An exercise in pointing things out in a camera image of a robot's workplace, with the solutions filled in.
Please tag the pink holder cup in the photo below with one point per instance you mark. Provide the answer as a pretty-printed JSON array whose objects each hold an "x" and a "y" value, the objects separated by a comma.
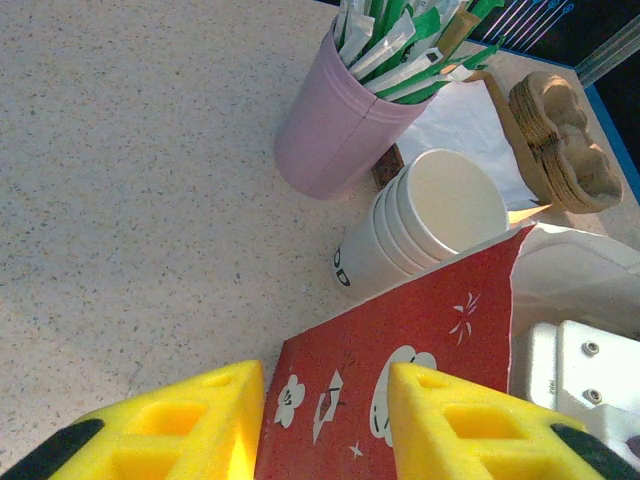
[{"x": 330, "y": 135}]

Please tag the brown paper stirrer packet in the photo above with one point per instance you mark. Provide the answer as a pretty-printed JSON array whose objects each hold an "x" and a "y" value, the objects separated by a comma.
[{"x": 460, "y": 29}]

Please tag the aluminium frame post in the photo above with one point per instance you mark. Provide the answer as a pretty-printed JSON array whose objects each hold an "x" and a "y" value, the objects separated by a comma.
[{"x": 610, "y": 47}]

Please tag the stack of white napkins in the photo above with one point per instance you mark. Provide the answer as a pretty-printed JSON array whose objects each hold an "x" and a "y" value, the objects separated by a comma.
[{"x": 470, "y": 125}]

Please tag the white red printed gift bag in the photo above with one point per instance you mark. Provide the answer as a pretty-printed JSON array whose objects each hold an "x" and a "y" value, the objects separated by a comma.
[{"x": 440, "y": 310}]

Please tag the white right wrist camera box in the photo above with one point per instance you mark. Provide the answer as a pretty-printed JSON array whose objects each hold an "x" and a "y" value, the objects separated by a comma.
[{"x": 575, "y": 370}]

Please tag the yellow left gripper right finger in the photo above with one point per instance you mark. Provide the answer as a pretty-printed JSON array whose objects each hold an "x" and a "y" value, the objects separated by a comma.
[{"x": 475, "y": 440}]

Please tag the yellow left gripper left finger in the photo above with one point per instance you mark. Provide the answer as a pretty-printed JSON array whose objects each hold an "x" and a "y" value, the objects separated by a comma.
[{"x": 150, "y": 440}]

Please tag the stack of white paper cups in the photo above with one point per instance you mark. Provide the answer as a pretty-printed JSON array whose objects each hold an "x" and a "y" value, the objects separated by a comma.
[{"x": 440, "y": 210}]

